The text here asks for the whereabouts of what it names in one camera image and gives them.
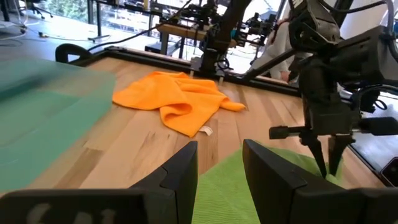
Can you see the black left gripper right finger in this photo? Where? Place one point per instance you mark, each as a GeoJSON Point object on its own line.
{"type": "Point", "coordinates": [273, 193]}

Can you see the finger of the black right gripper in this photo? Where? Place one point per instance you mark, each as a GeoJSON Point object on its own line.
{"type": "Point", "coordinates": [315, 146]}
{"type": "Point", "coordinates": [337, 149]}

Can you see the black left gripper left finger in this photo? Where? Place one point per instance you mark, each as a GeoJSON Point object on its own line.
{"type": "Point", "coordinates": [174, 186]}

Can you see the green microfiber towel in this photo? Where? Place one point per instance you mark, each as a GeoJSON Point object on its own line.
{"type": "Point", "coordinates": [224, 193]}

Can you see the orange microfiber towel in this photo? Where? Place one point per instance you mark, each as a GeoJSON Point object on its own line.
{"type": "Point", "coordinates": [174, 96]}

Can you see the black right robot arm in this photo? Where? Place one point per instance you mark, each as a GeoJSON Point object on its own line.
{"type": "Point", "coordinates": [314, 28]}

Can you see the black background robot arm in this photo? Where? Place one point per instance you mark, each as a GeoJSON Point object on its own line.
{"type": "Point", "coordinates": [255, 28]}
{"type": "Point", "coordinates": [202, 14]}

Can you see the teal translucent plastic basket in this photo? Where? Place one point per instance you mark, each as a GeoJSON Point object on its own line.
{"type": "Point", "coordinates": [46, 118]}

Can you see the person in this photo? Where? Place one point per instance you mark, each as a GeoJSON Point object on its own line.
{"type": "Point", "coordinates": [280, 49]}

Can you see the wooden background table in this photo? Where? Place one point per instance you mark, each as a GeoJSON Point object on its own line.
{"type": "Point", "coordinates": [180, 31]}

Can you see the black floor stand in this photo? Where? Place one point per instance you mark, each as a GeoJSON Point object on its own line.
{"type": "Point", "coordinates": [99, 21]}

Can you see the black aluminium table frame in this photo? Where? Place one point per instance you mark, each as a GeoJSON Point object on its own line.
{"type": "Point", "coordinates": [140, 57]}

